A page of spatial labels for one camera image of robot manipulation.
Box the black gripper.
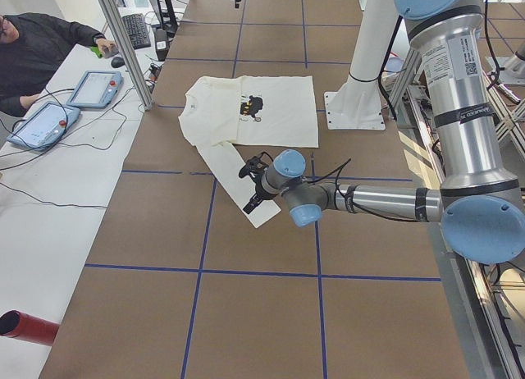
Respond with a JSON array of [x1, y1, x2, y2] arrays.
[[243, 184, 272, 213]]

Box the cream long-sleeve cat shirt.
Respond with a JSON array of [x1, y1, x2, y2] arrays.
[[179, 75, 318, 208]]

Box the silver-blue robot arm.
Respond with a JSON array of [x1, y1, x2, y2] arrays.
[[239, 0, 524, 264]]

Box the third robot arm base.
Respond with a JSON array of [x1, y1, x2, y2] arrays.
[[486, 38, 524, 90]]

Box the black keyboard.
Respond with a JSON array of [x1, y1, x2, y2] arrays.
[[121, 13, 151, 49]]

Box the black computer mouse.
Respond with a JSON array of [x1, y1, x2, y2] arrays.
[[111, 57, 125, 68]]

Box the green plastic object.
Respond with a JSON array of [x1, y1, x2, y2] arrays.
[[90, 46, 104, 58]]

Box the far blue teach pendant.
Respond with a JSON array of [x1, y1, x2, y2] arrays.
[[66, 71, 123, 109]]

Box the blue teach pendant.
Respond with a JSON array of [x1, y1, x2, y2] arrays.
[[7, 102, 80, 151], [66, 71, 123, 109]]

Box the person in black jacket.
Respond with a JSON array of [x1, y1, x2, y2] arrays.
[[1, 12, 117, 117]]

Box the near blue teach pendant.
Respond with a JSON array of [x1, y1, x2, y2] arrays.
[[7, 102, 80, 151]]

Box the red cylinder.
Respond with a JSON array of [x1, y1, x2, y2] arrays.
[[1, 310, 60, 346]]

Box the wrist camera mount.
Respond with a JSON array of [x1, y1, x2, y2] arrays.
[[238, 151, 273, 183]]

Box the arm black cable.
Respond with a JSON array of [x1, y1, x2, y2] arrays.
[[303, 157, 423, 222]]

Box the aluminium frame post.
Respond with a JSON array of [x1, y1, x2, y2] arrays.
[[98, 0, 153, 111]]

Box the white central pedestal column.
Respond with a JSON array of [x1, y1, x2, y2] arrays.
[[324, 0, 399, 130]]

